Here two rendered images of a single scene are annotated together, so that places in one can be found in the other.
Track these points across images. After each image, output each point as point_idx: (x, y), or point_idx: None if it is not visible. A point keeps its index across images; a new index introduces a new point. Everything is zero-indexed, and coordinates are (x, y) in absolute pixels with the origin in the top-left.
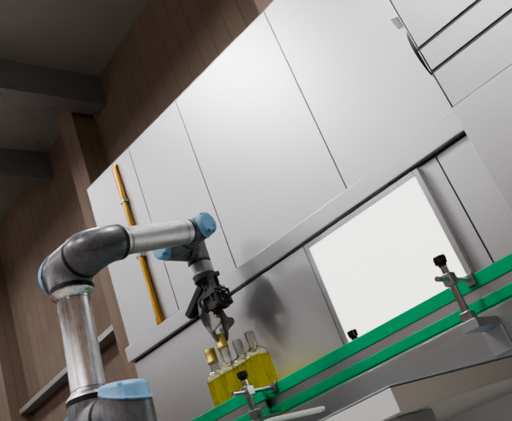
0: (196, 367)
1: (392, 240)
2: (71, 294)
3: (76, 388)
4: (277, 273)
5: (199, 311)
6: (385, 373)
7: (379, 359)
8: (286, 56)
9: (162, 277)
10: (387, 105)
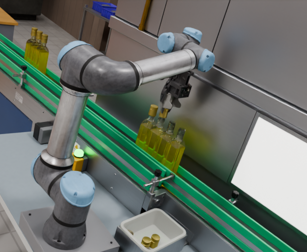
0: None
1: (305, 178)
2: (75, 95)
3: (51, 154)
4: (228, 103)
5: (163, 90)
6: (228, 250)
7: (232, 239)
8: None
9: (161, 1)
10: None
